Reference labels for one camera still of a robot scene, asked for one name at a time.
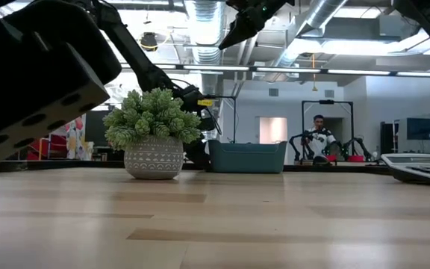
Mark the black ceiling camera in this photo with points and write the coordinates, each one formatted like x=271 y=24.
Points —
x=149 y=42

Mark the black cabinet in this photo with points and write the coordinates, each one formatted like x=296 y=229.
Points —
x=388 y=138

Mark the person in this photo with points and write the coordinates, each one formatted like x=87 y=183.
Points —
x=317 y=138

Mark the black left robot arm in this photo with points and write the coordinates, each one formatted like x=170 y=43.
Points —
x=32 y=67

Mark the grey cart with monitor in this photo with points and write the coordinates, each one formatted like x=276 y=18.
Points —
x=420 y=129

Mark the black background station frame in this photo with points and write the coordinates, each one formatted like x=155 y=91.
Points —
x=228 y=98
x=327 y=102

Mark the colourful patterned cloth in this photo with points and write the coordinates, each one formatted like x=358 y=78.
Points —
x=77 y=138

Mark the LED light bar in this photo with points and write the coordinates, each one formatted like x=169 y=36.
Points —
x=289 y=70

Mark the red board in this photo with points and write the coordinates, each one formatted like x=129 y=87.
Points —
x=56 y=147

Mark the red tray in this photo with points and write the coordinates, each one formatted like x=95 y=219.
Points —
x=356 y=158

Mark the grey desk calculator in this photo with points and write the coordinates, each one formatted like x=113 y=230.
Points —
x=416 y=168

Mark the green succulent in grey pot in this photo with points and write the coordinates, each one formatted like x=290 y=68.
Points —
x=151 y=123

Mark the dark teal plastic bin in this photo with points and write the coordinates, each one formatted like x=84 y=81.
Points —
x=246 y=158

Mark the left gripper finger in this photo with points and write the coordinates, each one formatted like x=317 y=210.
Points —
x=198 y=153

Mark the black background robot arm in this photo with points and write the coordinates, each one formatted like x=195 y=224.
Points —
x=357 y=145
x=297 y=147

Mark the silver ceiling duct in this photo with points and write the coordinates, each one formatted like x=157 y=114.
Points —
x=205 y=30
x=323 y=16

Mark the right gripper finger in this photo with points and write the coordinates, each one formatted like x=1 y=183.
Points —
x=243 y=30

